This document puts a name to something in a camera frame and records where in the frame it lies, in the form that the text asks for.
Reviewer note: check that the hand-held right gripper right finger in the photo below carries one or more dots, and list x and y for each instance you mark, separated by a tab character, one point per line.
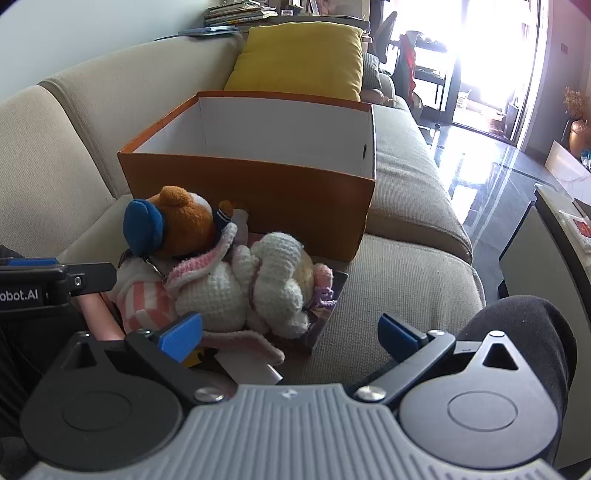
397	334

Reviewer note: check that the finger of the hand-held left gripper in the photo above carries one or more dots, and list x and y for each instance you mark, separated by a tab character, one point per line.
92	278

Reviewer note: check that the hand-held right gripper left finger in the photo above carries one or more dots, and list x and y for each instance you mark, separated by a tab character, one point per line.
180	334

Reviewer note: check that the white plush toy black ear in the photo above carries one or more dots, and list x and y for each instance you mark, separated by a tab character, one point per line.
138	300

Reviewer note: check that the silver koi fish toy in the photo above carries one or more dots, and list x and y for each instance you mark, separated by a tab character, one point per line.
249	369

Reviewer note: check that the white crochet bunny pink ears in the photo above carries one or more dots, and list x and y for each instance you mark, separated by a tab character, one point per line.
258	277

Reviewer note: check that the brown bear plush blue hat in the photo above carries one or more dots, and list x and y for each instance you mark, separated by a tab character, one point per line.
184	226

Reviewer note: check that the orange-rimmed white storage box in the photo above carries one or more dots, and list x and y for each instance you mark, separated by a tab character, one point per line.
277	198

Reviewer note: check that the person's left leg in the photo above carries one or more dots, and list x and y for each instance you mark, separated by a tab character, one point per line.
23	350

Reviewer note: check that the person's leg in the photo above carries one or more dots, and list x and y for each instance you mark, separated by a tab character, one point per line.
23	350
531	323

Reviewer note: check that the small pink purple crochet charm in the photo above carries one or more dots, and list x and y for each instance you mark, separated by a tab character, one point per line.
323	279

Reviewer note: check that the person's right leg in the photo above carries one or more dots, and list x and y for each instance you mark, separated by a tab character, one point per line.
531	323

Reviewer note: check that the beige fabric sofa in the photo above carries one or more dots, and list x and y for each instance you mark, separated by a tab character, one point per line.
69	138

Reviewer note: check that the white top coffee table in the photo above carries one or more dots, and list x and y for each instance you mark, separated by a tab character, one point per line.
531	249

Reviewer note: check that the red printed packet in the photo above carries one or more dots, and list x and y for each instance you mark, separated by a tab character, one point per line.
582	227

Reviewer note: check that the white marble television counter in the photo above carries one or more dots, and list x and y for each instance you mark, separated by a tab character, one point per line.
565	164

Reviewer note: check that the black desk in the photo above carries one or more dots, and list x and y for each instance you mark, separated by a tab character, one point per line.
450	87

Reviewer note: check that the grey checkered cushion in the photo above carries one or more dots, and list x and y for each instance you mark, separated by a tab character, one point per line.
371	69

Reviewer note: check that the copper vase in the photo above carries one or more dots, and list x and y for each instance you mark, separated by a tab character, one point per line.
579	136

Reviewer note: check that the red black jacket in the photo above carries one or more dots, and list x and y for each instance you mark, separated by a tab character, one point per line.
408	64

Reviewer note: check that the thin blue book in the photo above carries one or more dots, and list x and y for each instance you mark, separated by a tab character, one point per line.
207	31

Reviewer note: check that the yellow cushion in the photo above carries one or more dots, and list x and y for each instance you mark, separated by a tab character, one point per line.
300	60

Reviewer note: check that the dried flower bunch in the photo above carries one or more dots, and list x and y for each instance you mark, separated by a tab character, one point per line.
575	101

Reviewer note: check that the stack of magazines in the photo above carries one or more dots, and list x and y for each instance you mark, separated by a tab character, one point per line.
235	14

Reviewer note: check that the grey office chair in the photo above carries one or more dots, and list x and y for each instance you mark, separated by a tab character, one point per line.
385	32

